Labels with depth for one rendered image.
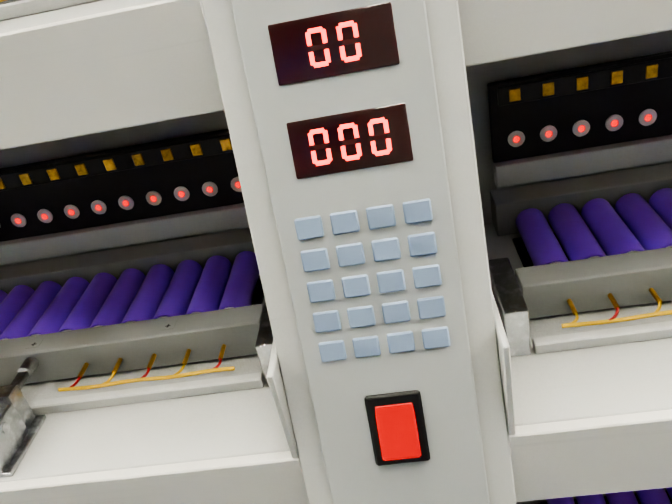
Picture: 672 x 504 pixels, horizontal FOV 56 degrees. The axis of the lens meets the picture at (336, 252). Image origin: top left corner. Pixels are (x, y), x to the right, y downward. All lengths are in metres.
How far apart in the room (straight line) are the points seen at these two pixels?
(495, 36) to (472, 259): 0.09
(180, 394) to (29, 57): 0.18
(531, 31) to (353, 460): 0.19
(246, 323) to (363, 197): 0.13
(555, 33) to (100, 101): 0.18
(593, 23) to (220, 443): 0.24
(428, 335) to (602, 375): 0.10
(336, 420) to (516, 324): 0.10
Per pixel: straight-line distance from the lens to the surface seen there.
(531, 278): 0.35
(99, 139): 0.50
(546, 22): 0.27
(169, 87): 0.27
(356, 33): 0.24
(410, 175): 0.25
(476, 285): 0.27
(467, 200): 0.26
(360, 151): 0.25
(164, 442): 0.34
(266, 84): 0.25
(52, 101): 0.29
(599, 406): 0.31
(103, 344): 0.38
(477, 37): 0.26
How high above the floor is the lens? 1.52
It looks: 15 degrees down
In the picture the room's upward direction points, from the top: 10 degrees counter-clockwise
